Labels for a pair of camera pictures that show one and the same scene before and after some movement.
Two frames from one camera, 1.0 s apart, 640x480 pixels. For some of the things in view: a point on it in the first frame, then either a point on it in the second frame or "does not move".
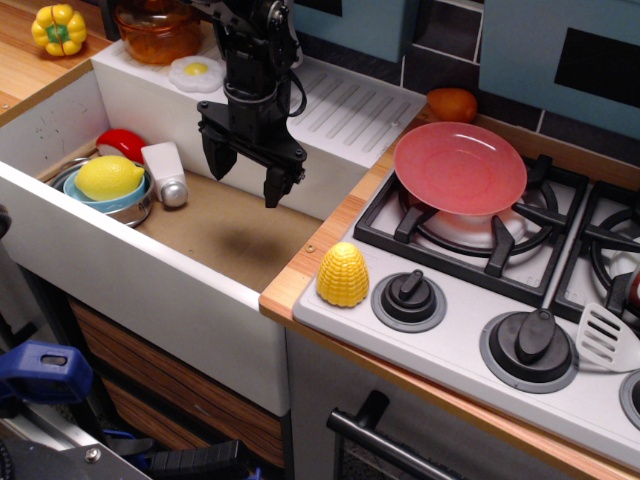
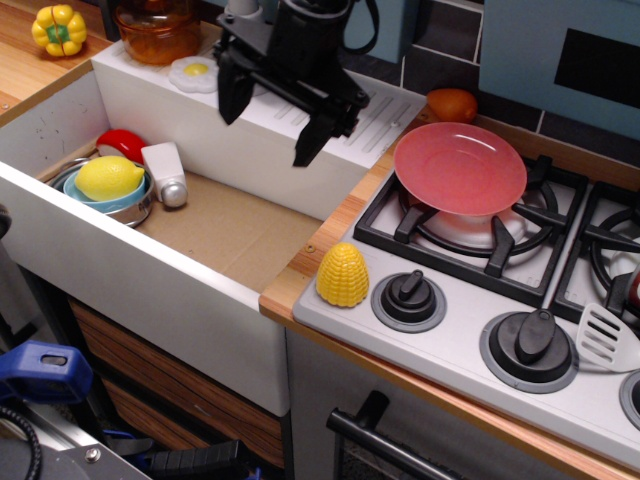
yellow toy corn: (343, 278) does not move
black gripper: (254, 123) to (301, 53)
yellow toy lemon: (107, 177) does not move
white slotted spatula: (606, 339) does not move
